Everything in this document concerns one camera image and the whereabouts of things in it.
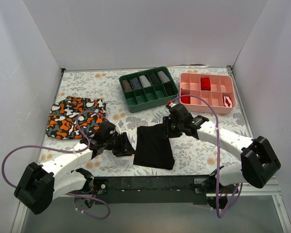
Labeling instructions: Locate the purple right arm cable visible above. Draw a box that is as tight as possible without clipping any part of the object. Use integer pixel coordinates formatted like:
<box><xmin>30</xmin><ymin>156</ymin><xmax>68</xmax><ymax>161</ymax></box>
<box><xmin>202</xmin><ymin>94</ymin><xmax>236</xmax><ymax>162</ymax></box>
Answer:
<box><xmin>167</xmin><ymin>94</ymin><xmax>243</xmax><ymax>218</ymax></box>

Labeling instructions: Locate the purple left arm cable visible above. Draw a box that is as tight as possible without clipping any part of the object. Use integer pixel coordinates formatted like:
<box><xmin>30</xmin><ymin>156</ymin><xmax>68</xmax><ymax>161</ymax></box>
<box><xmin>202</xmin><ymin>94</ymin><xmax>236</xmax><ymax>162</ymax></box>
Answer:
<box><xmin>1</xmin><ymin>110</ymin><xmax>111</xmax><ymax>220</ymax></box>

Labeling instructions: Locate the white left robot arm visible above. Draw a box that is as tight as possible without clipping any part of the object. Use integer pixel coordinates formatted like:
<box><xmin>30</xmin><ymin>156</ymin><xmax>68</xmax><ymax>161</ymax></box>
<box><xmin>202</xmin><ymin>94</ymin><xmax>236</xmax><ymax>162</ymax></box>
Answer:
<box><xmin>14</xmin><ymin>121</ymin><xmax>135</xmax><ymax>215</ymax></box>

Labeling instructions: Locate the pink divided organizer box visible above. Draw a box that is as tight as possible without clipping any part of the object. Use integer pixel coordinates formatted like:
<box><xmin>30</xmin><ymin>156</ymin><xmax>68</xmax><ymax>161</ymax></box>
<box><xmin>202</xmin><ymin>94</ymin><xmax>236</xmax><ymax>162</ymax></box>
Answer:
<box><xmin>179</xmin><ymin>72</ymin><xmax>237</xmax><ymax>115</ymax></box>

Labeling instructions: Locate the brown rolled underwear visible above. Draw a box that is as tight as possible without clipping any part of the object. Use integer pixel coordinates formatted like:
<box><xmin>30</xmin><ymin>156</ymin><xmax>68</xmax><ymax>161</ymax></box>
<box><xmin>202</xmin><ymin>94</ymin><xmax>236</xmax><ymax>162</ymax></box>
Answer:
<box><xmin>121</xmin><ymin>80</ymin><xmax>133</xmax><ymax>92</ymax></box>

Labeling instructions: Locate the black rolled underwear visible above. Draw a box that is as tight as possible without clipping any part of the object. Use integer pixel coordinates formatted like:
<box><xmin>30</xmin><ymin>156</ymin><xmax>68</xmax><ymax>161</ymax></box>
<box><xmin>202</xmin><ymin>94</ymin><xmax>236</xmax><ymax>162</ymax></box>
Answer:
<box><xmin>163</xmin><ymin>82</ymin><xmax>176</xmax><ymax>96</ymax></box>

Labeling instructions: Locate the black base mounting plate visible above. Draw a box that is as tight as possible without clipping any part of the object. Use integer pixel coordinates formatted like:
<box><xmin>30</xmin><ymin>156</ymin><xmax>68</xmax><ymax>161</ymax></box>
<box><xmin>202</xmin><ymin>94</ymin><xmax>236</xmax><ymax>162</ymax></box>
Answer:
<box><xmin>65</xmin><ymin>174</ymin><xmax>238</xmax><ymax>205</ymax></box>

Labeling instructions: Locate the red white rolled underwear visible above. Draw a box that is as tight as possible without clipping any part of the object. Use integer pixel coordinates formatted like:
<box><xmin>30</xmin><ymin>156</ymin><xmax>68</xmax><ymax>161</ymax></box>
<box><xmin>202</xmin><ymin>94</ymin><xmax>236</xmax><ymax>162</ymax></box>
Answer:
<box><xmin>223</xmin><ymin>96</ymin><xmax>233</xmax><ymax>108</ymax></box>

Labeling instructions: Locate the red rolled underwear lower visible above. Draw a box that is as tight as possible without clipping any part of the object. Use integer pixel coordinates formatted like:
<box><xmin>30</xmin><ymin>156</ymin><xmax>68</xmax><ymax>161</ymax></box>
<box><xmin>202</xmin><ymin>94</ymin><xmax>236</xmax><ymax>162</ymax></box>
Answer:
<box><xmin>180</xmin><ymin>93</ymin><xmax>190</xmax><ymax>104</ymax></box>

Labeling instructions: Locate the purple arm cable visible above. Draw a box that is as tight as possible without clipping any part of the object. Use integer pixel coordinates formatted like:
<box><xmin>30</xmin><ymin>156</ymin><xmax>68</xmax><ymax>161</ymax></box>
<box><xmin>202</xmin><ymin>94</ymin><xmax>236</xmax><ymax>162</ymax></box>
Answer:
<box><xmin>167</xmin><ymin>94</ymin><xmax>243</xmax><ymax>218</ymax></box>
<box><xmin>1</xmin><ymin>110</ymin><xmax>111</xmax><ymax>220</ymax></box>

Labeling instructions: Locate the orange camouflage underwear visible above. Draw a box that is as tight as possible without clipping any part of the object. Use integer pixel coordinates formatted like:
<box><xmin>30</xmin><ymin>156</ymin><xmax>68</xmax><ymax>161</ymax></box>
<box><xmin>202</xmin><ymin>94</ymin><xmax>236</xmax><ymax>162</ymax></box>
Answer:
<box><xmin>46</xmin><ymin>96</ymin><xmax>106</xmax><ymax>140</ymax></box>

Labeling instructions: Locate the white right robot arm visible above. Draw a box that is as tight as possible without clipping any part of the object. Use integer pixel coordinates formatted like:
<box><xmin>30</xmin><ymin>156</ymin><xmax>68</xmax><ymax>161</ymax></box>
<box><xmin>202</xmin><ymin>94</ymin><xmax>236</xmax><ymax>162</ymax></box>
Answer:
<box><xmin>163</xmin><ymin>103</ymin><xmax>281</xmax><ymax>193</ymax></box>

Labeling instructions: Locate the grey white striped rolled underwear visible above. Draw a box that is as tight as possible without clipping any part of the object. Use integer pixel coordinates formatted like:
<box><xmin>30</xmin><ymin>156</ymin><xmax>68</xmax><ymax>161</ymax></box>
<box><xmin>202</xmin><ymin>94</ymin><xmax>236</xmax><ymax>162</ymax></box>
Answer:
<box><xmin>158</xmin><ymin>71</ymin><xmax>170</xmax><ymax>83</ymax></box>

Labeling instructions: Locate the blue striped rolled underwear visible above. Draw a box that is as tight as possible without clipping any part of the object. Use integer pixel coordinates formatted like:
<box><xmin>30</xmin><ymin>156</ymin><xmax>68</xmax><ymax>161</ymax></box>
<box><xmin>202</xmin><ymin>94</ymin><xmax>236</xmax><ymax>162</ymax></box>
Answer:
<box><xmin>130</xmin><ymin>77</ymin><xmax>143</xmax><ymax>91</ymax></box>

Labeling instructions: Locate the green divided organizer box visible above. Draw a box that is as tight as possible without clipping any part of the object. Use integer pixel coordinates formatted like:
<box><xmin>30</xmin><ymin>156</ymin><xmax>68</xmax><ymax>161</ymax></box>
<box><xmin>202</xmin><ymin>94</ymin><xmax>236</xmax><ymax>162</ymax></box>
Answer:
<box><xmin>119</xmin><ymin>67</ymin><xmax>179</xmax><ymax>113</ymax></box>

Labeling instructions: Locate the red rolled underwear upper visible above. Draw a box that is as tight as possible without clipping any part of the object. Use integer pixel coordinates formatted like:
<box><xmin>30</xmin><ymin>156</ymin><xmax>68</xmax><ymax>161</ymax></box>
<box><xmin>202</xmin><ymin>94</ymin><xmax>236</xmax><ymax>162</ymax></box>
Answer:
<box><xmin>200</xmin><ymin>77</ymin><xmax>211</xmax><ymax>91</ymax></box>

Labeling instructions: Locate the black underwear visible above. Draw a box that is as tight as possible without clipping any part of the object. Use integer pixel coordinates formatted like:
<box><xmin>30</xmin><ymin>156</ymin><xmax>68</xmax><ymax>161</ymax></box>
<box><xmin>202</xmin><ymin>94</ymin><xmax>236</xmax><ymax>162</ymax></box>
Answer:
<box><xmin>133</xmin><ymin>124</ymin><xmax>175</xmax><ymax>170</ymax></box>
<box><xmin>163</xmin><ymin>82</ymin><xmax>176</xmax><ymax>96</ymax></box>

